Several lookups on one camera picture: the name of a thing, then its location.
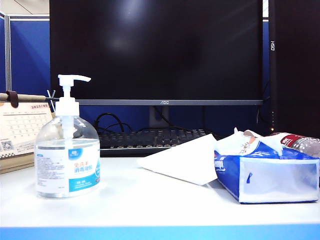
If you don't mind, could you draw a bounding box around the black AOC monitor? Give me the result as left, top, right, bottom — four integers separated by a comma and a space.
49, 0, 264, 107

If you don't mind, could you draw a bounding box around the beige desk calendar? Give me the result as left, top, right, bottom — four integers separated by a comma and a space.
0, 90, 55, 175

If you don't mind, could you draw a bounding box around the black binder clip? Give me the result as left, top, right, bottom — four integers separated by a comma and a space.
46, 89, 60, 111

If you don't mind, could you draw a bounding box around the clear hand sanitizer pump bottle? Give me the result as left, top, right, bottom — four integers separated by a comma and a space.
34, 74, 101, 199

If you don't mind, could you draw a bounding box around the grey monitor stand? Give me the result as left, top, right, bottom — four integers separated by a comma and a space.
149, 105, 172, 129

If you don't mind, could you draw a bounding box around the blue white tissue pack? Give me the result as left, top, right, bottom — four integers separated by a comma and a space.
213, 136, 320, 205

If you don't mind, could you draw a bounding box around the silver partition post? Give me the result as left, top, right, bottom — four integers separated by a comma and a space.
4, 14, 12, 92

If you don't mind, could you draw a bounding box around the black HSO monitor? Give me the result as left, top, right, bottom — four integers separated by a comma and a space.
268, 0, 320, 139

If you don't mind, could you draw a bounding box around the black cable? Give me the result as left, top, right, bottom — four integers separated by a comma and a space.
94, 112, 134, 133

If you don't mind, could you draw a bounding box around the black keyboard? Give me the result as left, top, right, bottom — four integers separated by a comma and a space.
97, 127, 213, 151

